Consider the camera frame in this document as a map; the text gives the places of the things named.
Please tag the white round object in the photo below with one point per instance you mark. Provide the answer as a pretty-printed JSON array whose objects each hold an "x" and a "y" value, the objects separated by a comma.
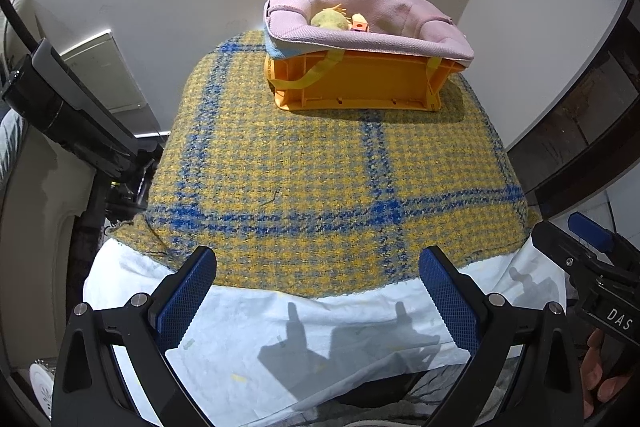
[{"x": 41, "y": 389}]

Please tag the orange plastic crate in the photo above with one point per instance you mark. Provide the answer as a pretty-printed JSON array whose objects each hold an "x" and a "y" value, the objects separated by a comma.
[{"x": 370, "y": 82}]

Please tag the green hippo plush toy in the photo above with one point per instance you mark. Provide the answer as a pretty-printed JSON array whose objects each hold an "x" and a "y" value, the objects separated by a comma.
[{"x": 327, "y": 19}]

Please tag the person's right hand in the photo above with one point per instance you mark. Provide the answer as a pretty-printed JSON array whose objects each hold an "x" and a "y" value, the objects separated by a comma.
[{"x": 595, "y": 372}]

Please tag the yellow blue plaid blanket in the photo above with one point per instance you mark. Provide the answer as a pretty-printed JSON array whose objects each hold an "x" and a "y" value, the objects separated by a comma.
[{"x": 310, "y": 187}]

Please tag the colourful toy cube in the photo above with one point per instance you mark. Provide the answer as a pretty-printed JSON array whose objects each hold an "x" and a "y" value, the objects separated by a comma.
[{"x": 359, "y": 27}]

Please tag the dark wooden panel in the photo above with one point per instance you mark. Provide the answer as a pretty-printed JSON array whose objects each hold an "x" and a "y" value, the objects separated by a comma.
[{"x": 570, "y": 127}]

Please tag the white wall box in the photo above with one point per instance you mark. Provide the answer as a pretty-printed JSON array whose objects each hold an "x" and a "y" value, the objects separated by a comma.
[{"x": 110, "y": 72}]

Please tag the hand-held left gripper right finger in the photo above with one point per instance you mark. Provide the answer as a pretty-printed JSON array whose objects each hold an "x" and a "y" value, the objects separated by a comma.
[{"x": 450, "y": 307}]

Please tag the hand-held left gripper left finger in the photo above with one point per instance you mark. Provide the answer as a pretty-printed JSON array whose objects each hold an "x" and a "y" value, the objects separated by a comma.
[{"x": 185, "y": 302}]

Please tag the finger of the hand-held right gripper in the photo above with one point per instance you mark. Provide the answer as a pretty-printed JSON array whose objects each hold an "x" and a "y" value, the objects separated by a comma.
[
  {"x": 592, "y": 229},
  {"x": 565, "y": 247}
]

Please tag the white cloth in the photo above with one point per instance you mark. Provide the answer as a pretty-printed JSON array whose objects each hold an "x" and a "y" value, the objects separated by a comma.
[{"x": 240, "y": 337}]

